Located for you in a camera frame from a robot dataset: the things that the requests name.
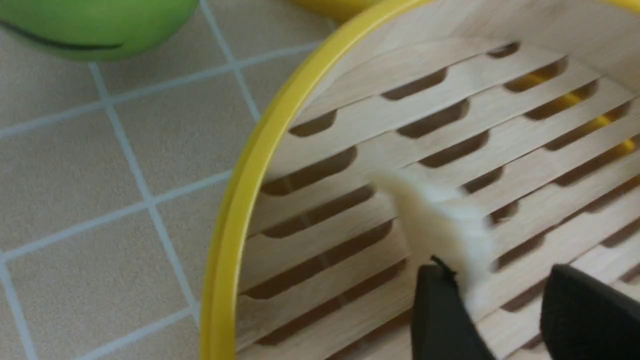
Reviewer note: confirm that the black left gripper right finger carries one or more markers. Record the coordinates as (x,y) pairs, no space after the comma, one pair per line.
(584,319)

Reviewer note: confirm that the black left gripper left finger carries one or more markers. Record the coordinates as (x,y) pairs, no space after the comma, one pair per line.
(441,327)

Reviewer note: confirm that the white dumpling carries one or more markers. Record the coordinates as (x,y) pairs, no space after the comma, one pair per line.
(441,222)

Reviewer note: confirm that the bamboo steamer tray yellow rim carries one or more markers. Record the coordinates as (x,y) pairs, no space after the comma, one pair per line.
(531,106)

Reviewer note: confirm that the bamboo steamer lid yellow rim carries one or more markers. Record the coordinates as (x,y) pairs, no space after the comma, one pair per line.
(337,10)

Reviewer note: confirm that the beige checkered tablecloth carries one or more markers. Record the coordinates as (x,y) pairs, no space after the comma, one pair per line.
(112,175)

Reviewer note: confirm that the green toy apple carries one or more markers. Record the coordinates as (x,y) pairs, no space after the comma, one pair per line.
(94,30)

